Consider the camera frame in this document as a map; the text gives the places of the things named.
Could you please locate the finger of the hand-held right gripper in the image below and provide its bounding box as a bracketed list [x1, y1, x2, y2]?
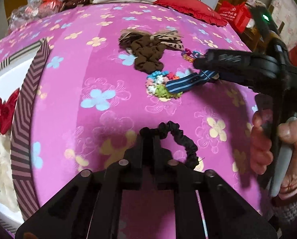
[216, 73, 256, 88]
[193, 49, 254, 73]

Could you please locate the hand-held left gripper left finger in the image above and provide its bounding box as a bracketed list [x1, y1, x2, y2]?
[15, 129, 154, 239]

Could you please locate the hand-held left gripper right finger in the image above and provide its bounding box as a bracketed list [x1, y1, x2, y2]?
[152, 136, 276, 239]

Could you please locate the black scrunchie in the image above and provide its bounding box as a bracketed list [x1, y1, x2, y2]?
[139, 121, 199, 169]

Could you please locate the blue striped hair band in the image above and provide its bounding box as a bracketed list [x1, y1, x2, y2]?
[165, 70, 219, 95]

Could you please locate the person's right forearm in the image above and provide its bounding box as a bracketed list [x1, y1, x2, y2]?
[270, 164, 297, 227]

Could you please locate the person's right hand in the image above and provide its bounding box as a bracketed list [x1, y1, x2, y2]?
[250, 109, 297, 200]

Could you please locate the red plastic bag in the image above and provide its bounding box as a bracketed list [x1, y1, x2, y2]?
[216, 1, 256, 33]

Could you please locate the leopard print hair bow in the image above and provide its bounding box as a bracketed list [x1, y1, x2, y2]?
[121, 29, 185, 52]

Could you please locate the red frilled cushion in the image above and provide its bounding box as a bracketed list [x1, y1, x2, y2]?
[153, 0, 229, 27]

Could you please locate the colourful flower scrunchie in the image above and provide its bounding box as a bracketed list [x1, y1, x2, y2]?
[145, 70, 184, 99]

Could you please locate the brown scrunchie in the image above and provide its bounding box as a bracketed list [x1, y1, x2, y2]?
[118, 35, 167, 74]

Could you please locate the pink floral bed sheet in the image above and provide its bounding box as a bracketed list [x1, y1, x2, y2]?
[0, 1, 288, 239]

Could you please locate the chevron striped gift box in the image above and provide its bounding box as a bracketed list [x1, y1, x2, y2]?
[0, 37, 51, 232]

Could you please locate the red hair bow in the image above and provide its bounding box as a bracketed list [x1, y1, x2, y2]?
[0, 89, 21, 135]

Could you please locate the clear plastic bag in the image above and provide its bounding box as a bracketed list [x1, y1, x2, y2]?
[9, 0, 65, 31]

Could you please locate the colourful beaded bracelet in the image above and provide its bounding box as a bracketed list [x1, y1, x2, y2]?
[181, 48, 203, 63]

